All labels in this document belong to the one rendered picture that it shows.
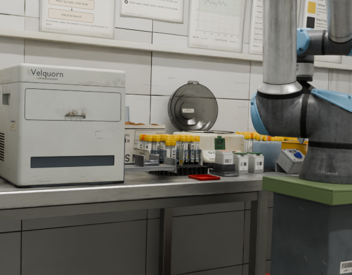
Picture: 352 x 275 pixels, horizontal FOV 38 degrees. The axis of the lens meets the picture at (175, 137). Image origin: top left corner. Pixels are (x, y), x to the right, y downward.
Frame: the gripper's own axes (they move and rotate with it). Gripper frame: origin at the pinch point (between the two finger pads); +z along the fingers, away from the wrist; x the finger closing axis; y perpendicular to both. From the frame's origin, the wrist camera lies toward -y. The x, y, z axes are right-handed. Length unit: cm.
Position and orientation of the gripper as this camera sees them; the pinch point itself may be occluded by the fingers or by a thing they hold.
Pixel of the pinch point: (303, 139)
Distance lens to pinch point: 167.0
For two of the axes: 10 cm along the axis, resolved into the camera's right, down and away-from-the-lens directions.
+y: -4.9, -0.6, 8.7
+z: -0.3, 10.0, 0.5
